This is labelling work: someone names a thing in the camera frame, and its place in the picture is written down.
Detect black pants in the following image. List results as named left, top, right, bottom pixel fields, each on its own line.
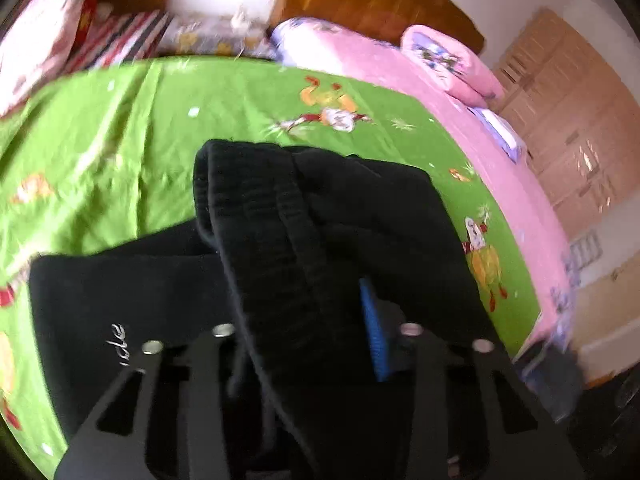
left=27, top=139, right=516, bottom=480

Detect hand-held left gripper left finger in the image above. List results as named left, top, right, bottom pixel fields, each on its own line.
left=54, top=324, right=242, bottom=480

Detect white radiator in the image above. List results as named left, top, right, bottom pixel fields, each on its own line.
left=567, top=230, right=603, bottom=268

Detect red white pillow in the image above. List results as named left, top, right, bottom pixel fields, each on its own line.
left=0, top=0, right=128, bottom=116

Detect folded pink printed blanket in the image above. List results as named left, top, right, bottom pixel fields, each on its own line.
left=400, top=24, right=507, bottom=109

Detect red white black checkered sheet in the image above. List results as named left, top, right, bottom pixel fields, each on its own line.
left=62, top=10, right=173, bottom=73

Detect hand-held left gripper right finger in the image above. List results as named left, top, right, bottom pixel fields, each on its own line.
left=360, top=277, right=586, bottom=480

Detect green printed bedsheet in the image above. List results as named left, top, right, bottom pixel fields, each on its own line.
left=0, top=55, right=543, bottom=466

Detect light wooden wardrobe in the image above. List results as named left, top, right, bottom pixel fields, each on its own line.
left=492, top=7, right=640, bottom=233

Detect yellow purple printed pillow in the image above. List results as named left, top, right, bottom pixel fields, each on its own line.
left=162, top=14, right=278, bottom=60

